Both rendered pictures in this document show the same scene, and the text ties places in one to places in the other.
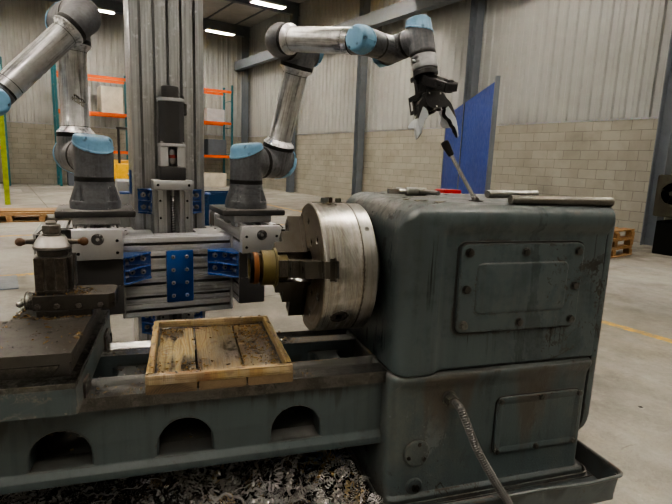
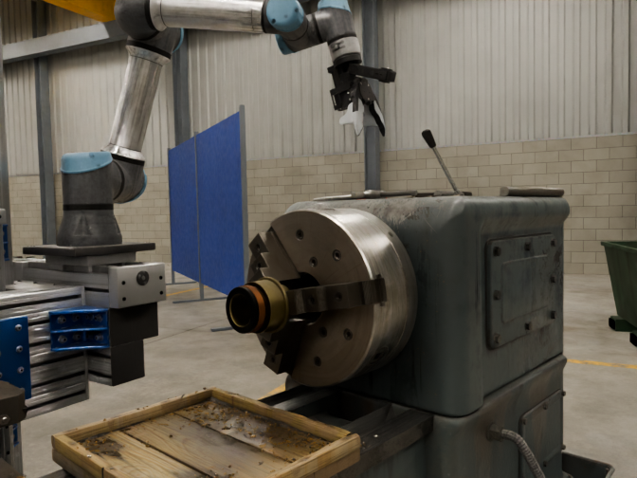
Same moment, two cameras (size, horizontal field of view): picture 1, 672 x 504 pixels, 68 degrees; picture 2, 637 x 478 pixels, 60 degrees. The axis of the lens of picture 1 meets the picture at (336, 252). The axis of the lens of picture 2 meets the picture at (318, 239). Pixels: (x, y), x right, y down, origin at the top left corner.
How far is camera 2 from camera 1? 64 cm
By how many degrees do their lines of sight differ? 31
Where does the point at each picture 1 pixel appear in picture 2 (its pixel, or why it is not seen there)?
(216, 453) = not seen: outside the picture
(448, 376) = (493, 403)
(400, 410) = (459, 462)
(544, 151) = (266, 187)
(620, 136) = (334, 170)
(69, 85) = not seen: outside the picture
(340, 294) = (388, 322)
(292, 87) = (148, 77)
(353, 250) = (391, 262)
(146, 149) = not seen: outside the picture
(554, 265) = (542, 259)
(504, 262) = (516, 260)
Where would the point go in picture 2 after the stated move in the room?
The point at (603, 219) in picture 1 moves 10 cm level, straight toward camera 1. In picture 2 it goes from (564, 209) to (586, 208)
